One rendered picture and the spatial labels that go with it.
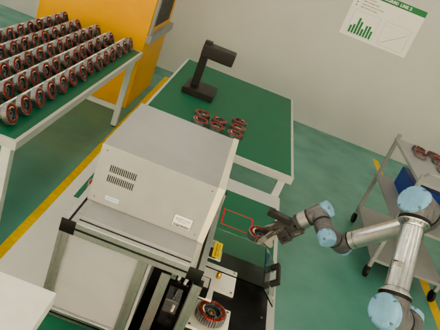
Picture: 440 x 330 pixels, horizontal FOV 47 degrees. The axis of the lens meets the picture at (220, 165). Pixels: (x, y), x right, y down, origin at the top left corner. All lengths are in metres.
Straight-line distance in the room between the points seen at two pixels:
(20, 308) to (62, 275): 0.56
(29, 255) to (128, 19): 3.54
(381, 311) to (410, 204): 0.40
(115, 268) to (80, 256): 0.11
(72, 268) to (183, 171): 0.45
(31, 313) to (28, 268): 0.80
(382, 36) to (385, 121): 1.13
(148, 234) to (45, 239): 0.59
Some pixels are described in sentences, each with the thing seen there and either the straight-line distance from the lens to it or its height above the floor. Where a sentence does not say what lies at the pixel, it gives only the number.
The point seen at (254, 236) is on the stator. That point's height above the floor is 0.87.
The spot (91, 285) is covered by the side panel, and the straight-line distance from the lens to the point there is 1.65.
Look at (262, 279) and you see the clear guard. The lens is 1.68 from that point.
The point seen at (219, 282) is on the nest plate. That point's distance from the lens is 2.06.
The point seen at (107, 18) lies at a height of 0.81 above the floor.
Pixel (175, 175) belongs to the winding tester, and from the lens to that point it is 1.52.
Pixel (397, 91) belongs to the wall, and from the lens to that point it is 7.13.
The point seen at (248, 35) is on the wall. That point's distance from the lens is 6.86.
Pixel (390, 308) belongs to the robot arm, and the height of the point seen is 1.09.
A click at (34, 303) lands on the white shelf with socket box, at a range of 1.14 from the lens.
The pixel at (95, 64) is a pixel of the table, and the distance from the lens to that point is 3.83.
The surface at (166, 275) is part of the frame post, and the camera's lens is 1.57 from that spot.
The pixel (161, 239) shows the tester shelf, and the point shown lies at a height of 1.11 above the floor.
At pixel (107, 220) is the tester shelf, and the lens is 1.58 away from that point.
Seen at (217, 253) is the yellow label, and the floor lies 1.07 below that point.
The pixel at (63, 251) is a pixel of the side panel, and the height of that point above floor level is 1.00.
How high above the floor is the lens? 2.00
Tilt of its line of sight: 24 degrees down
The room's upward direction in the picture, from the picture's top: 22 degrees clockwise
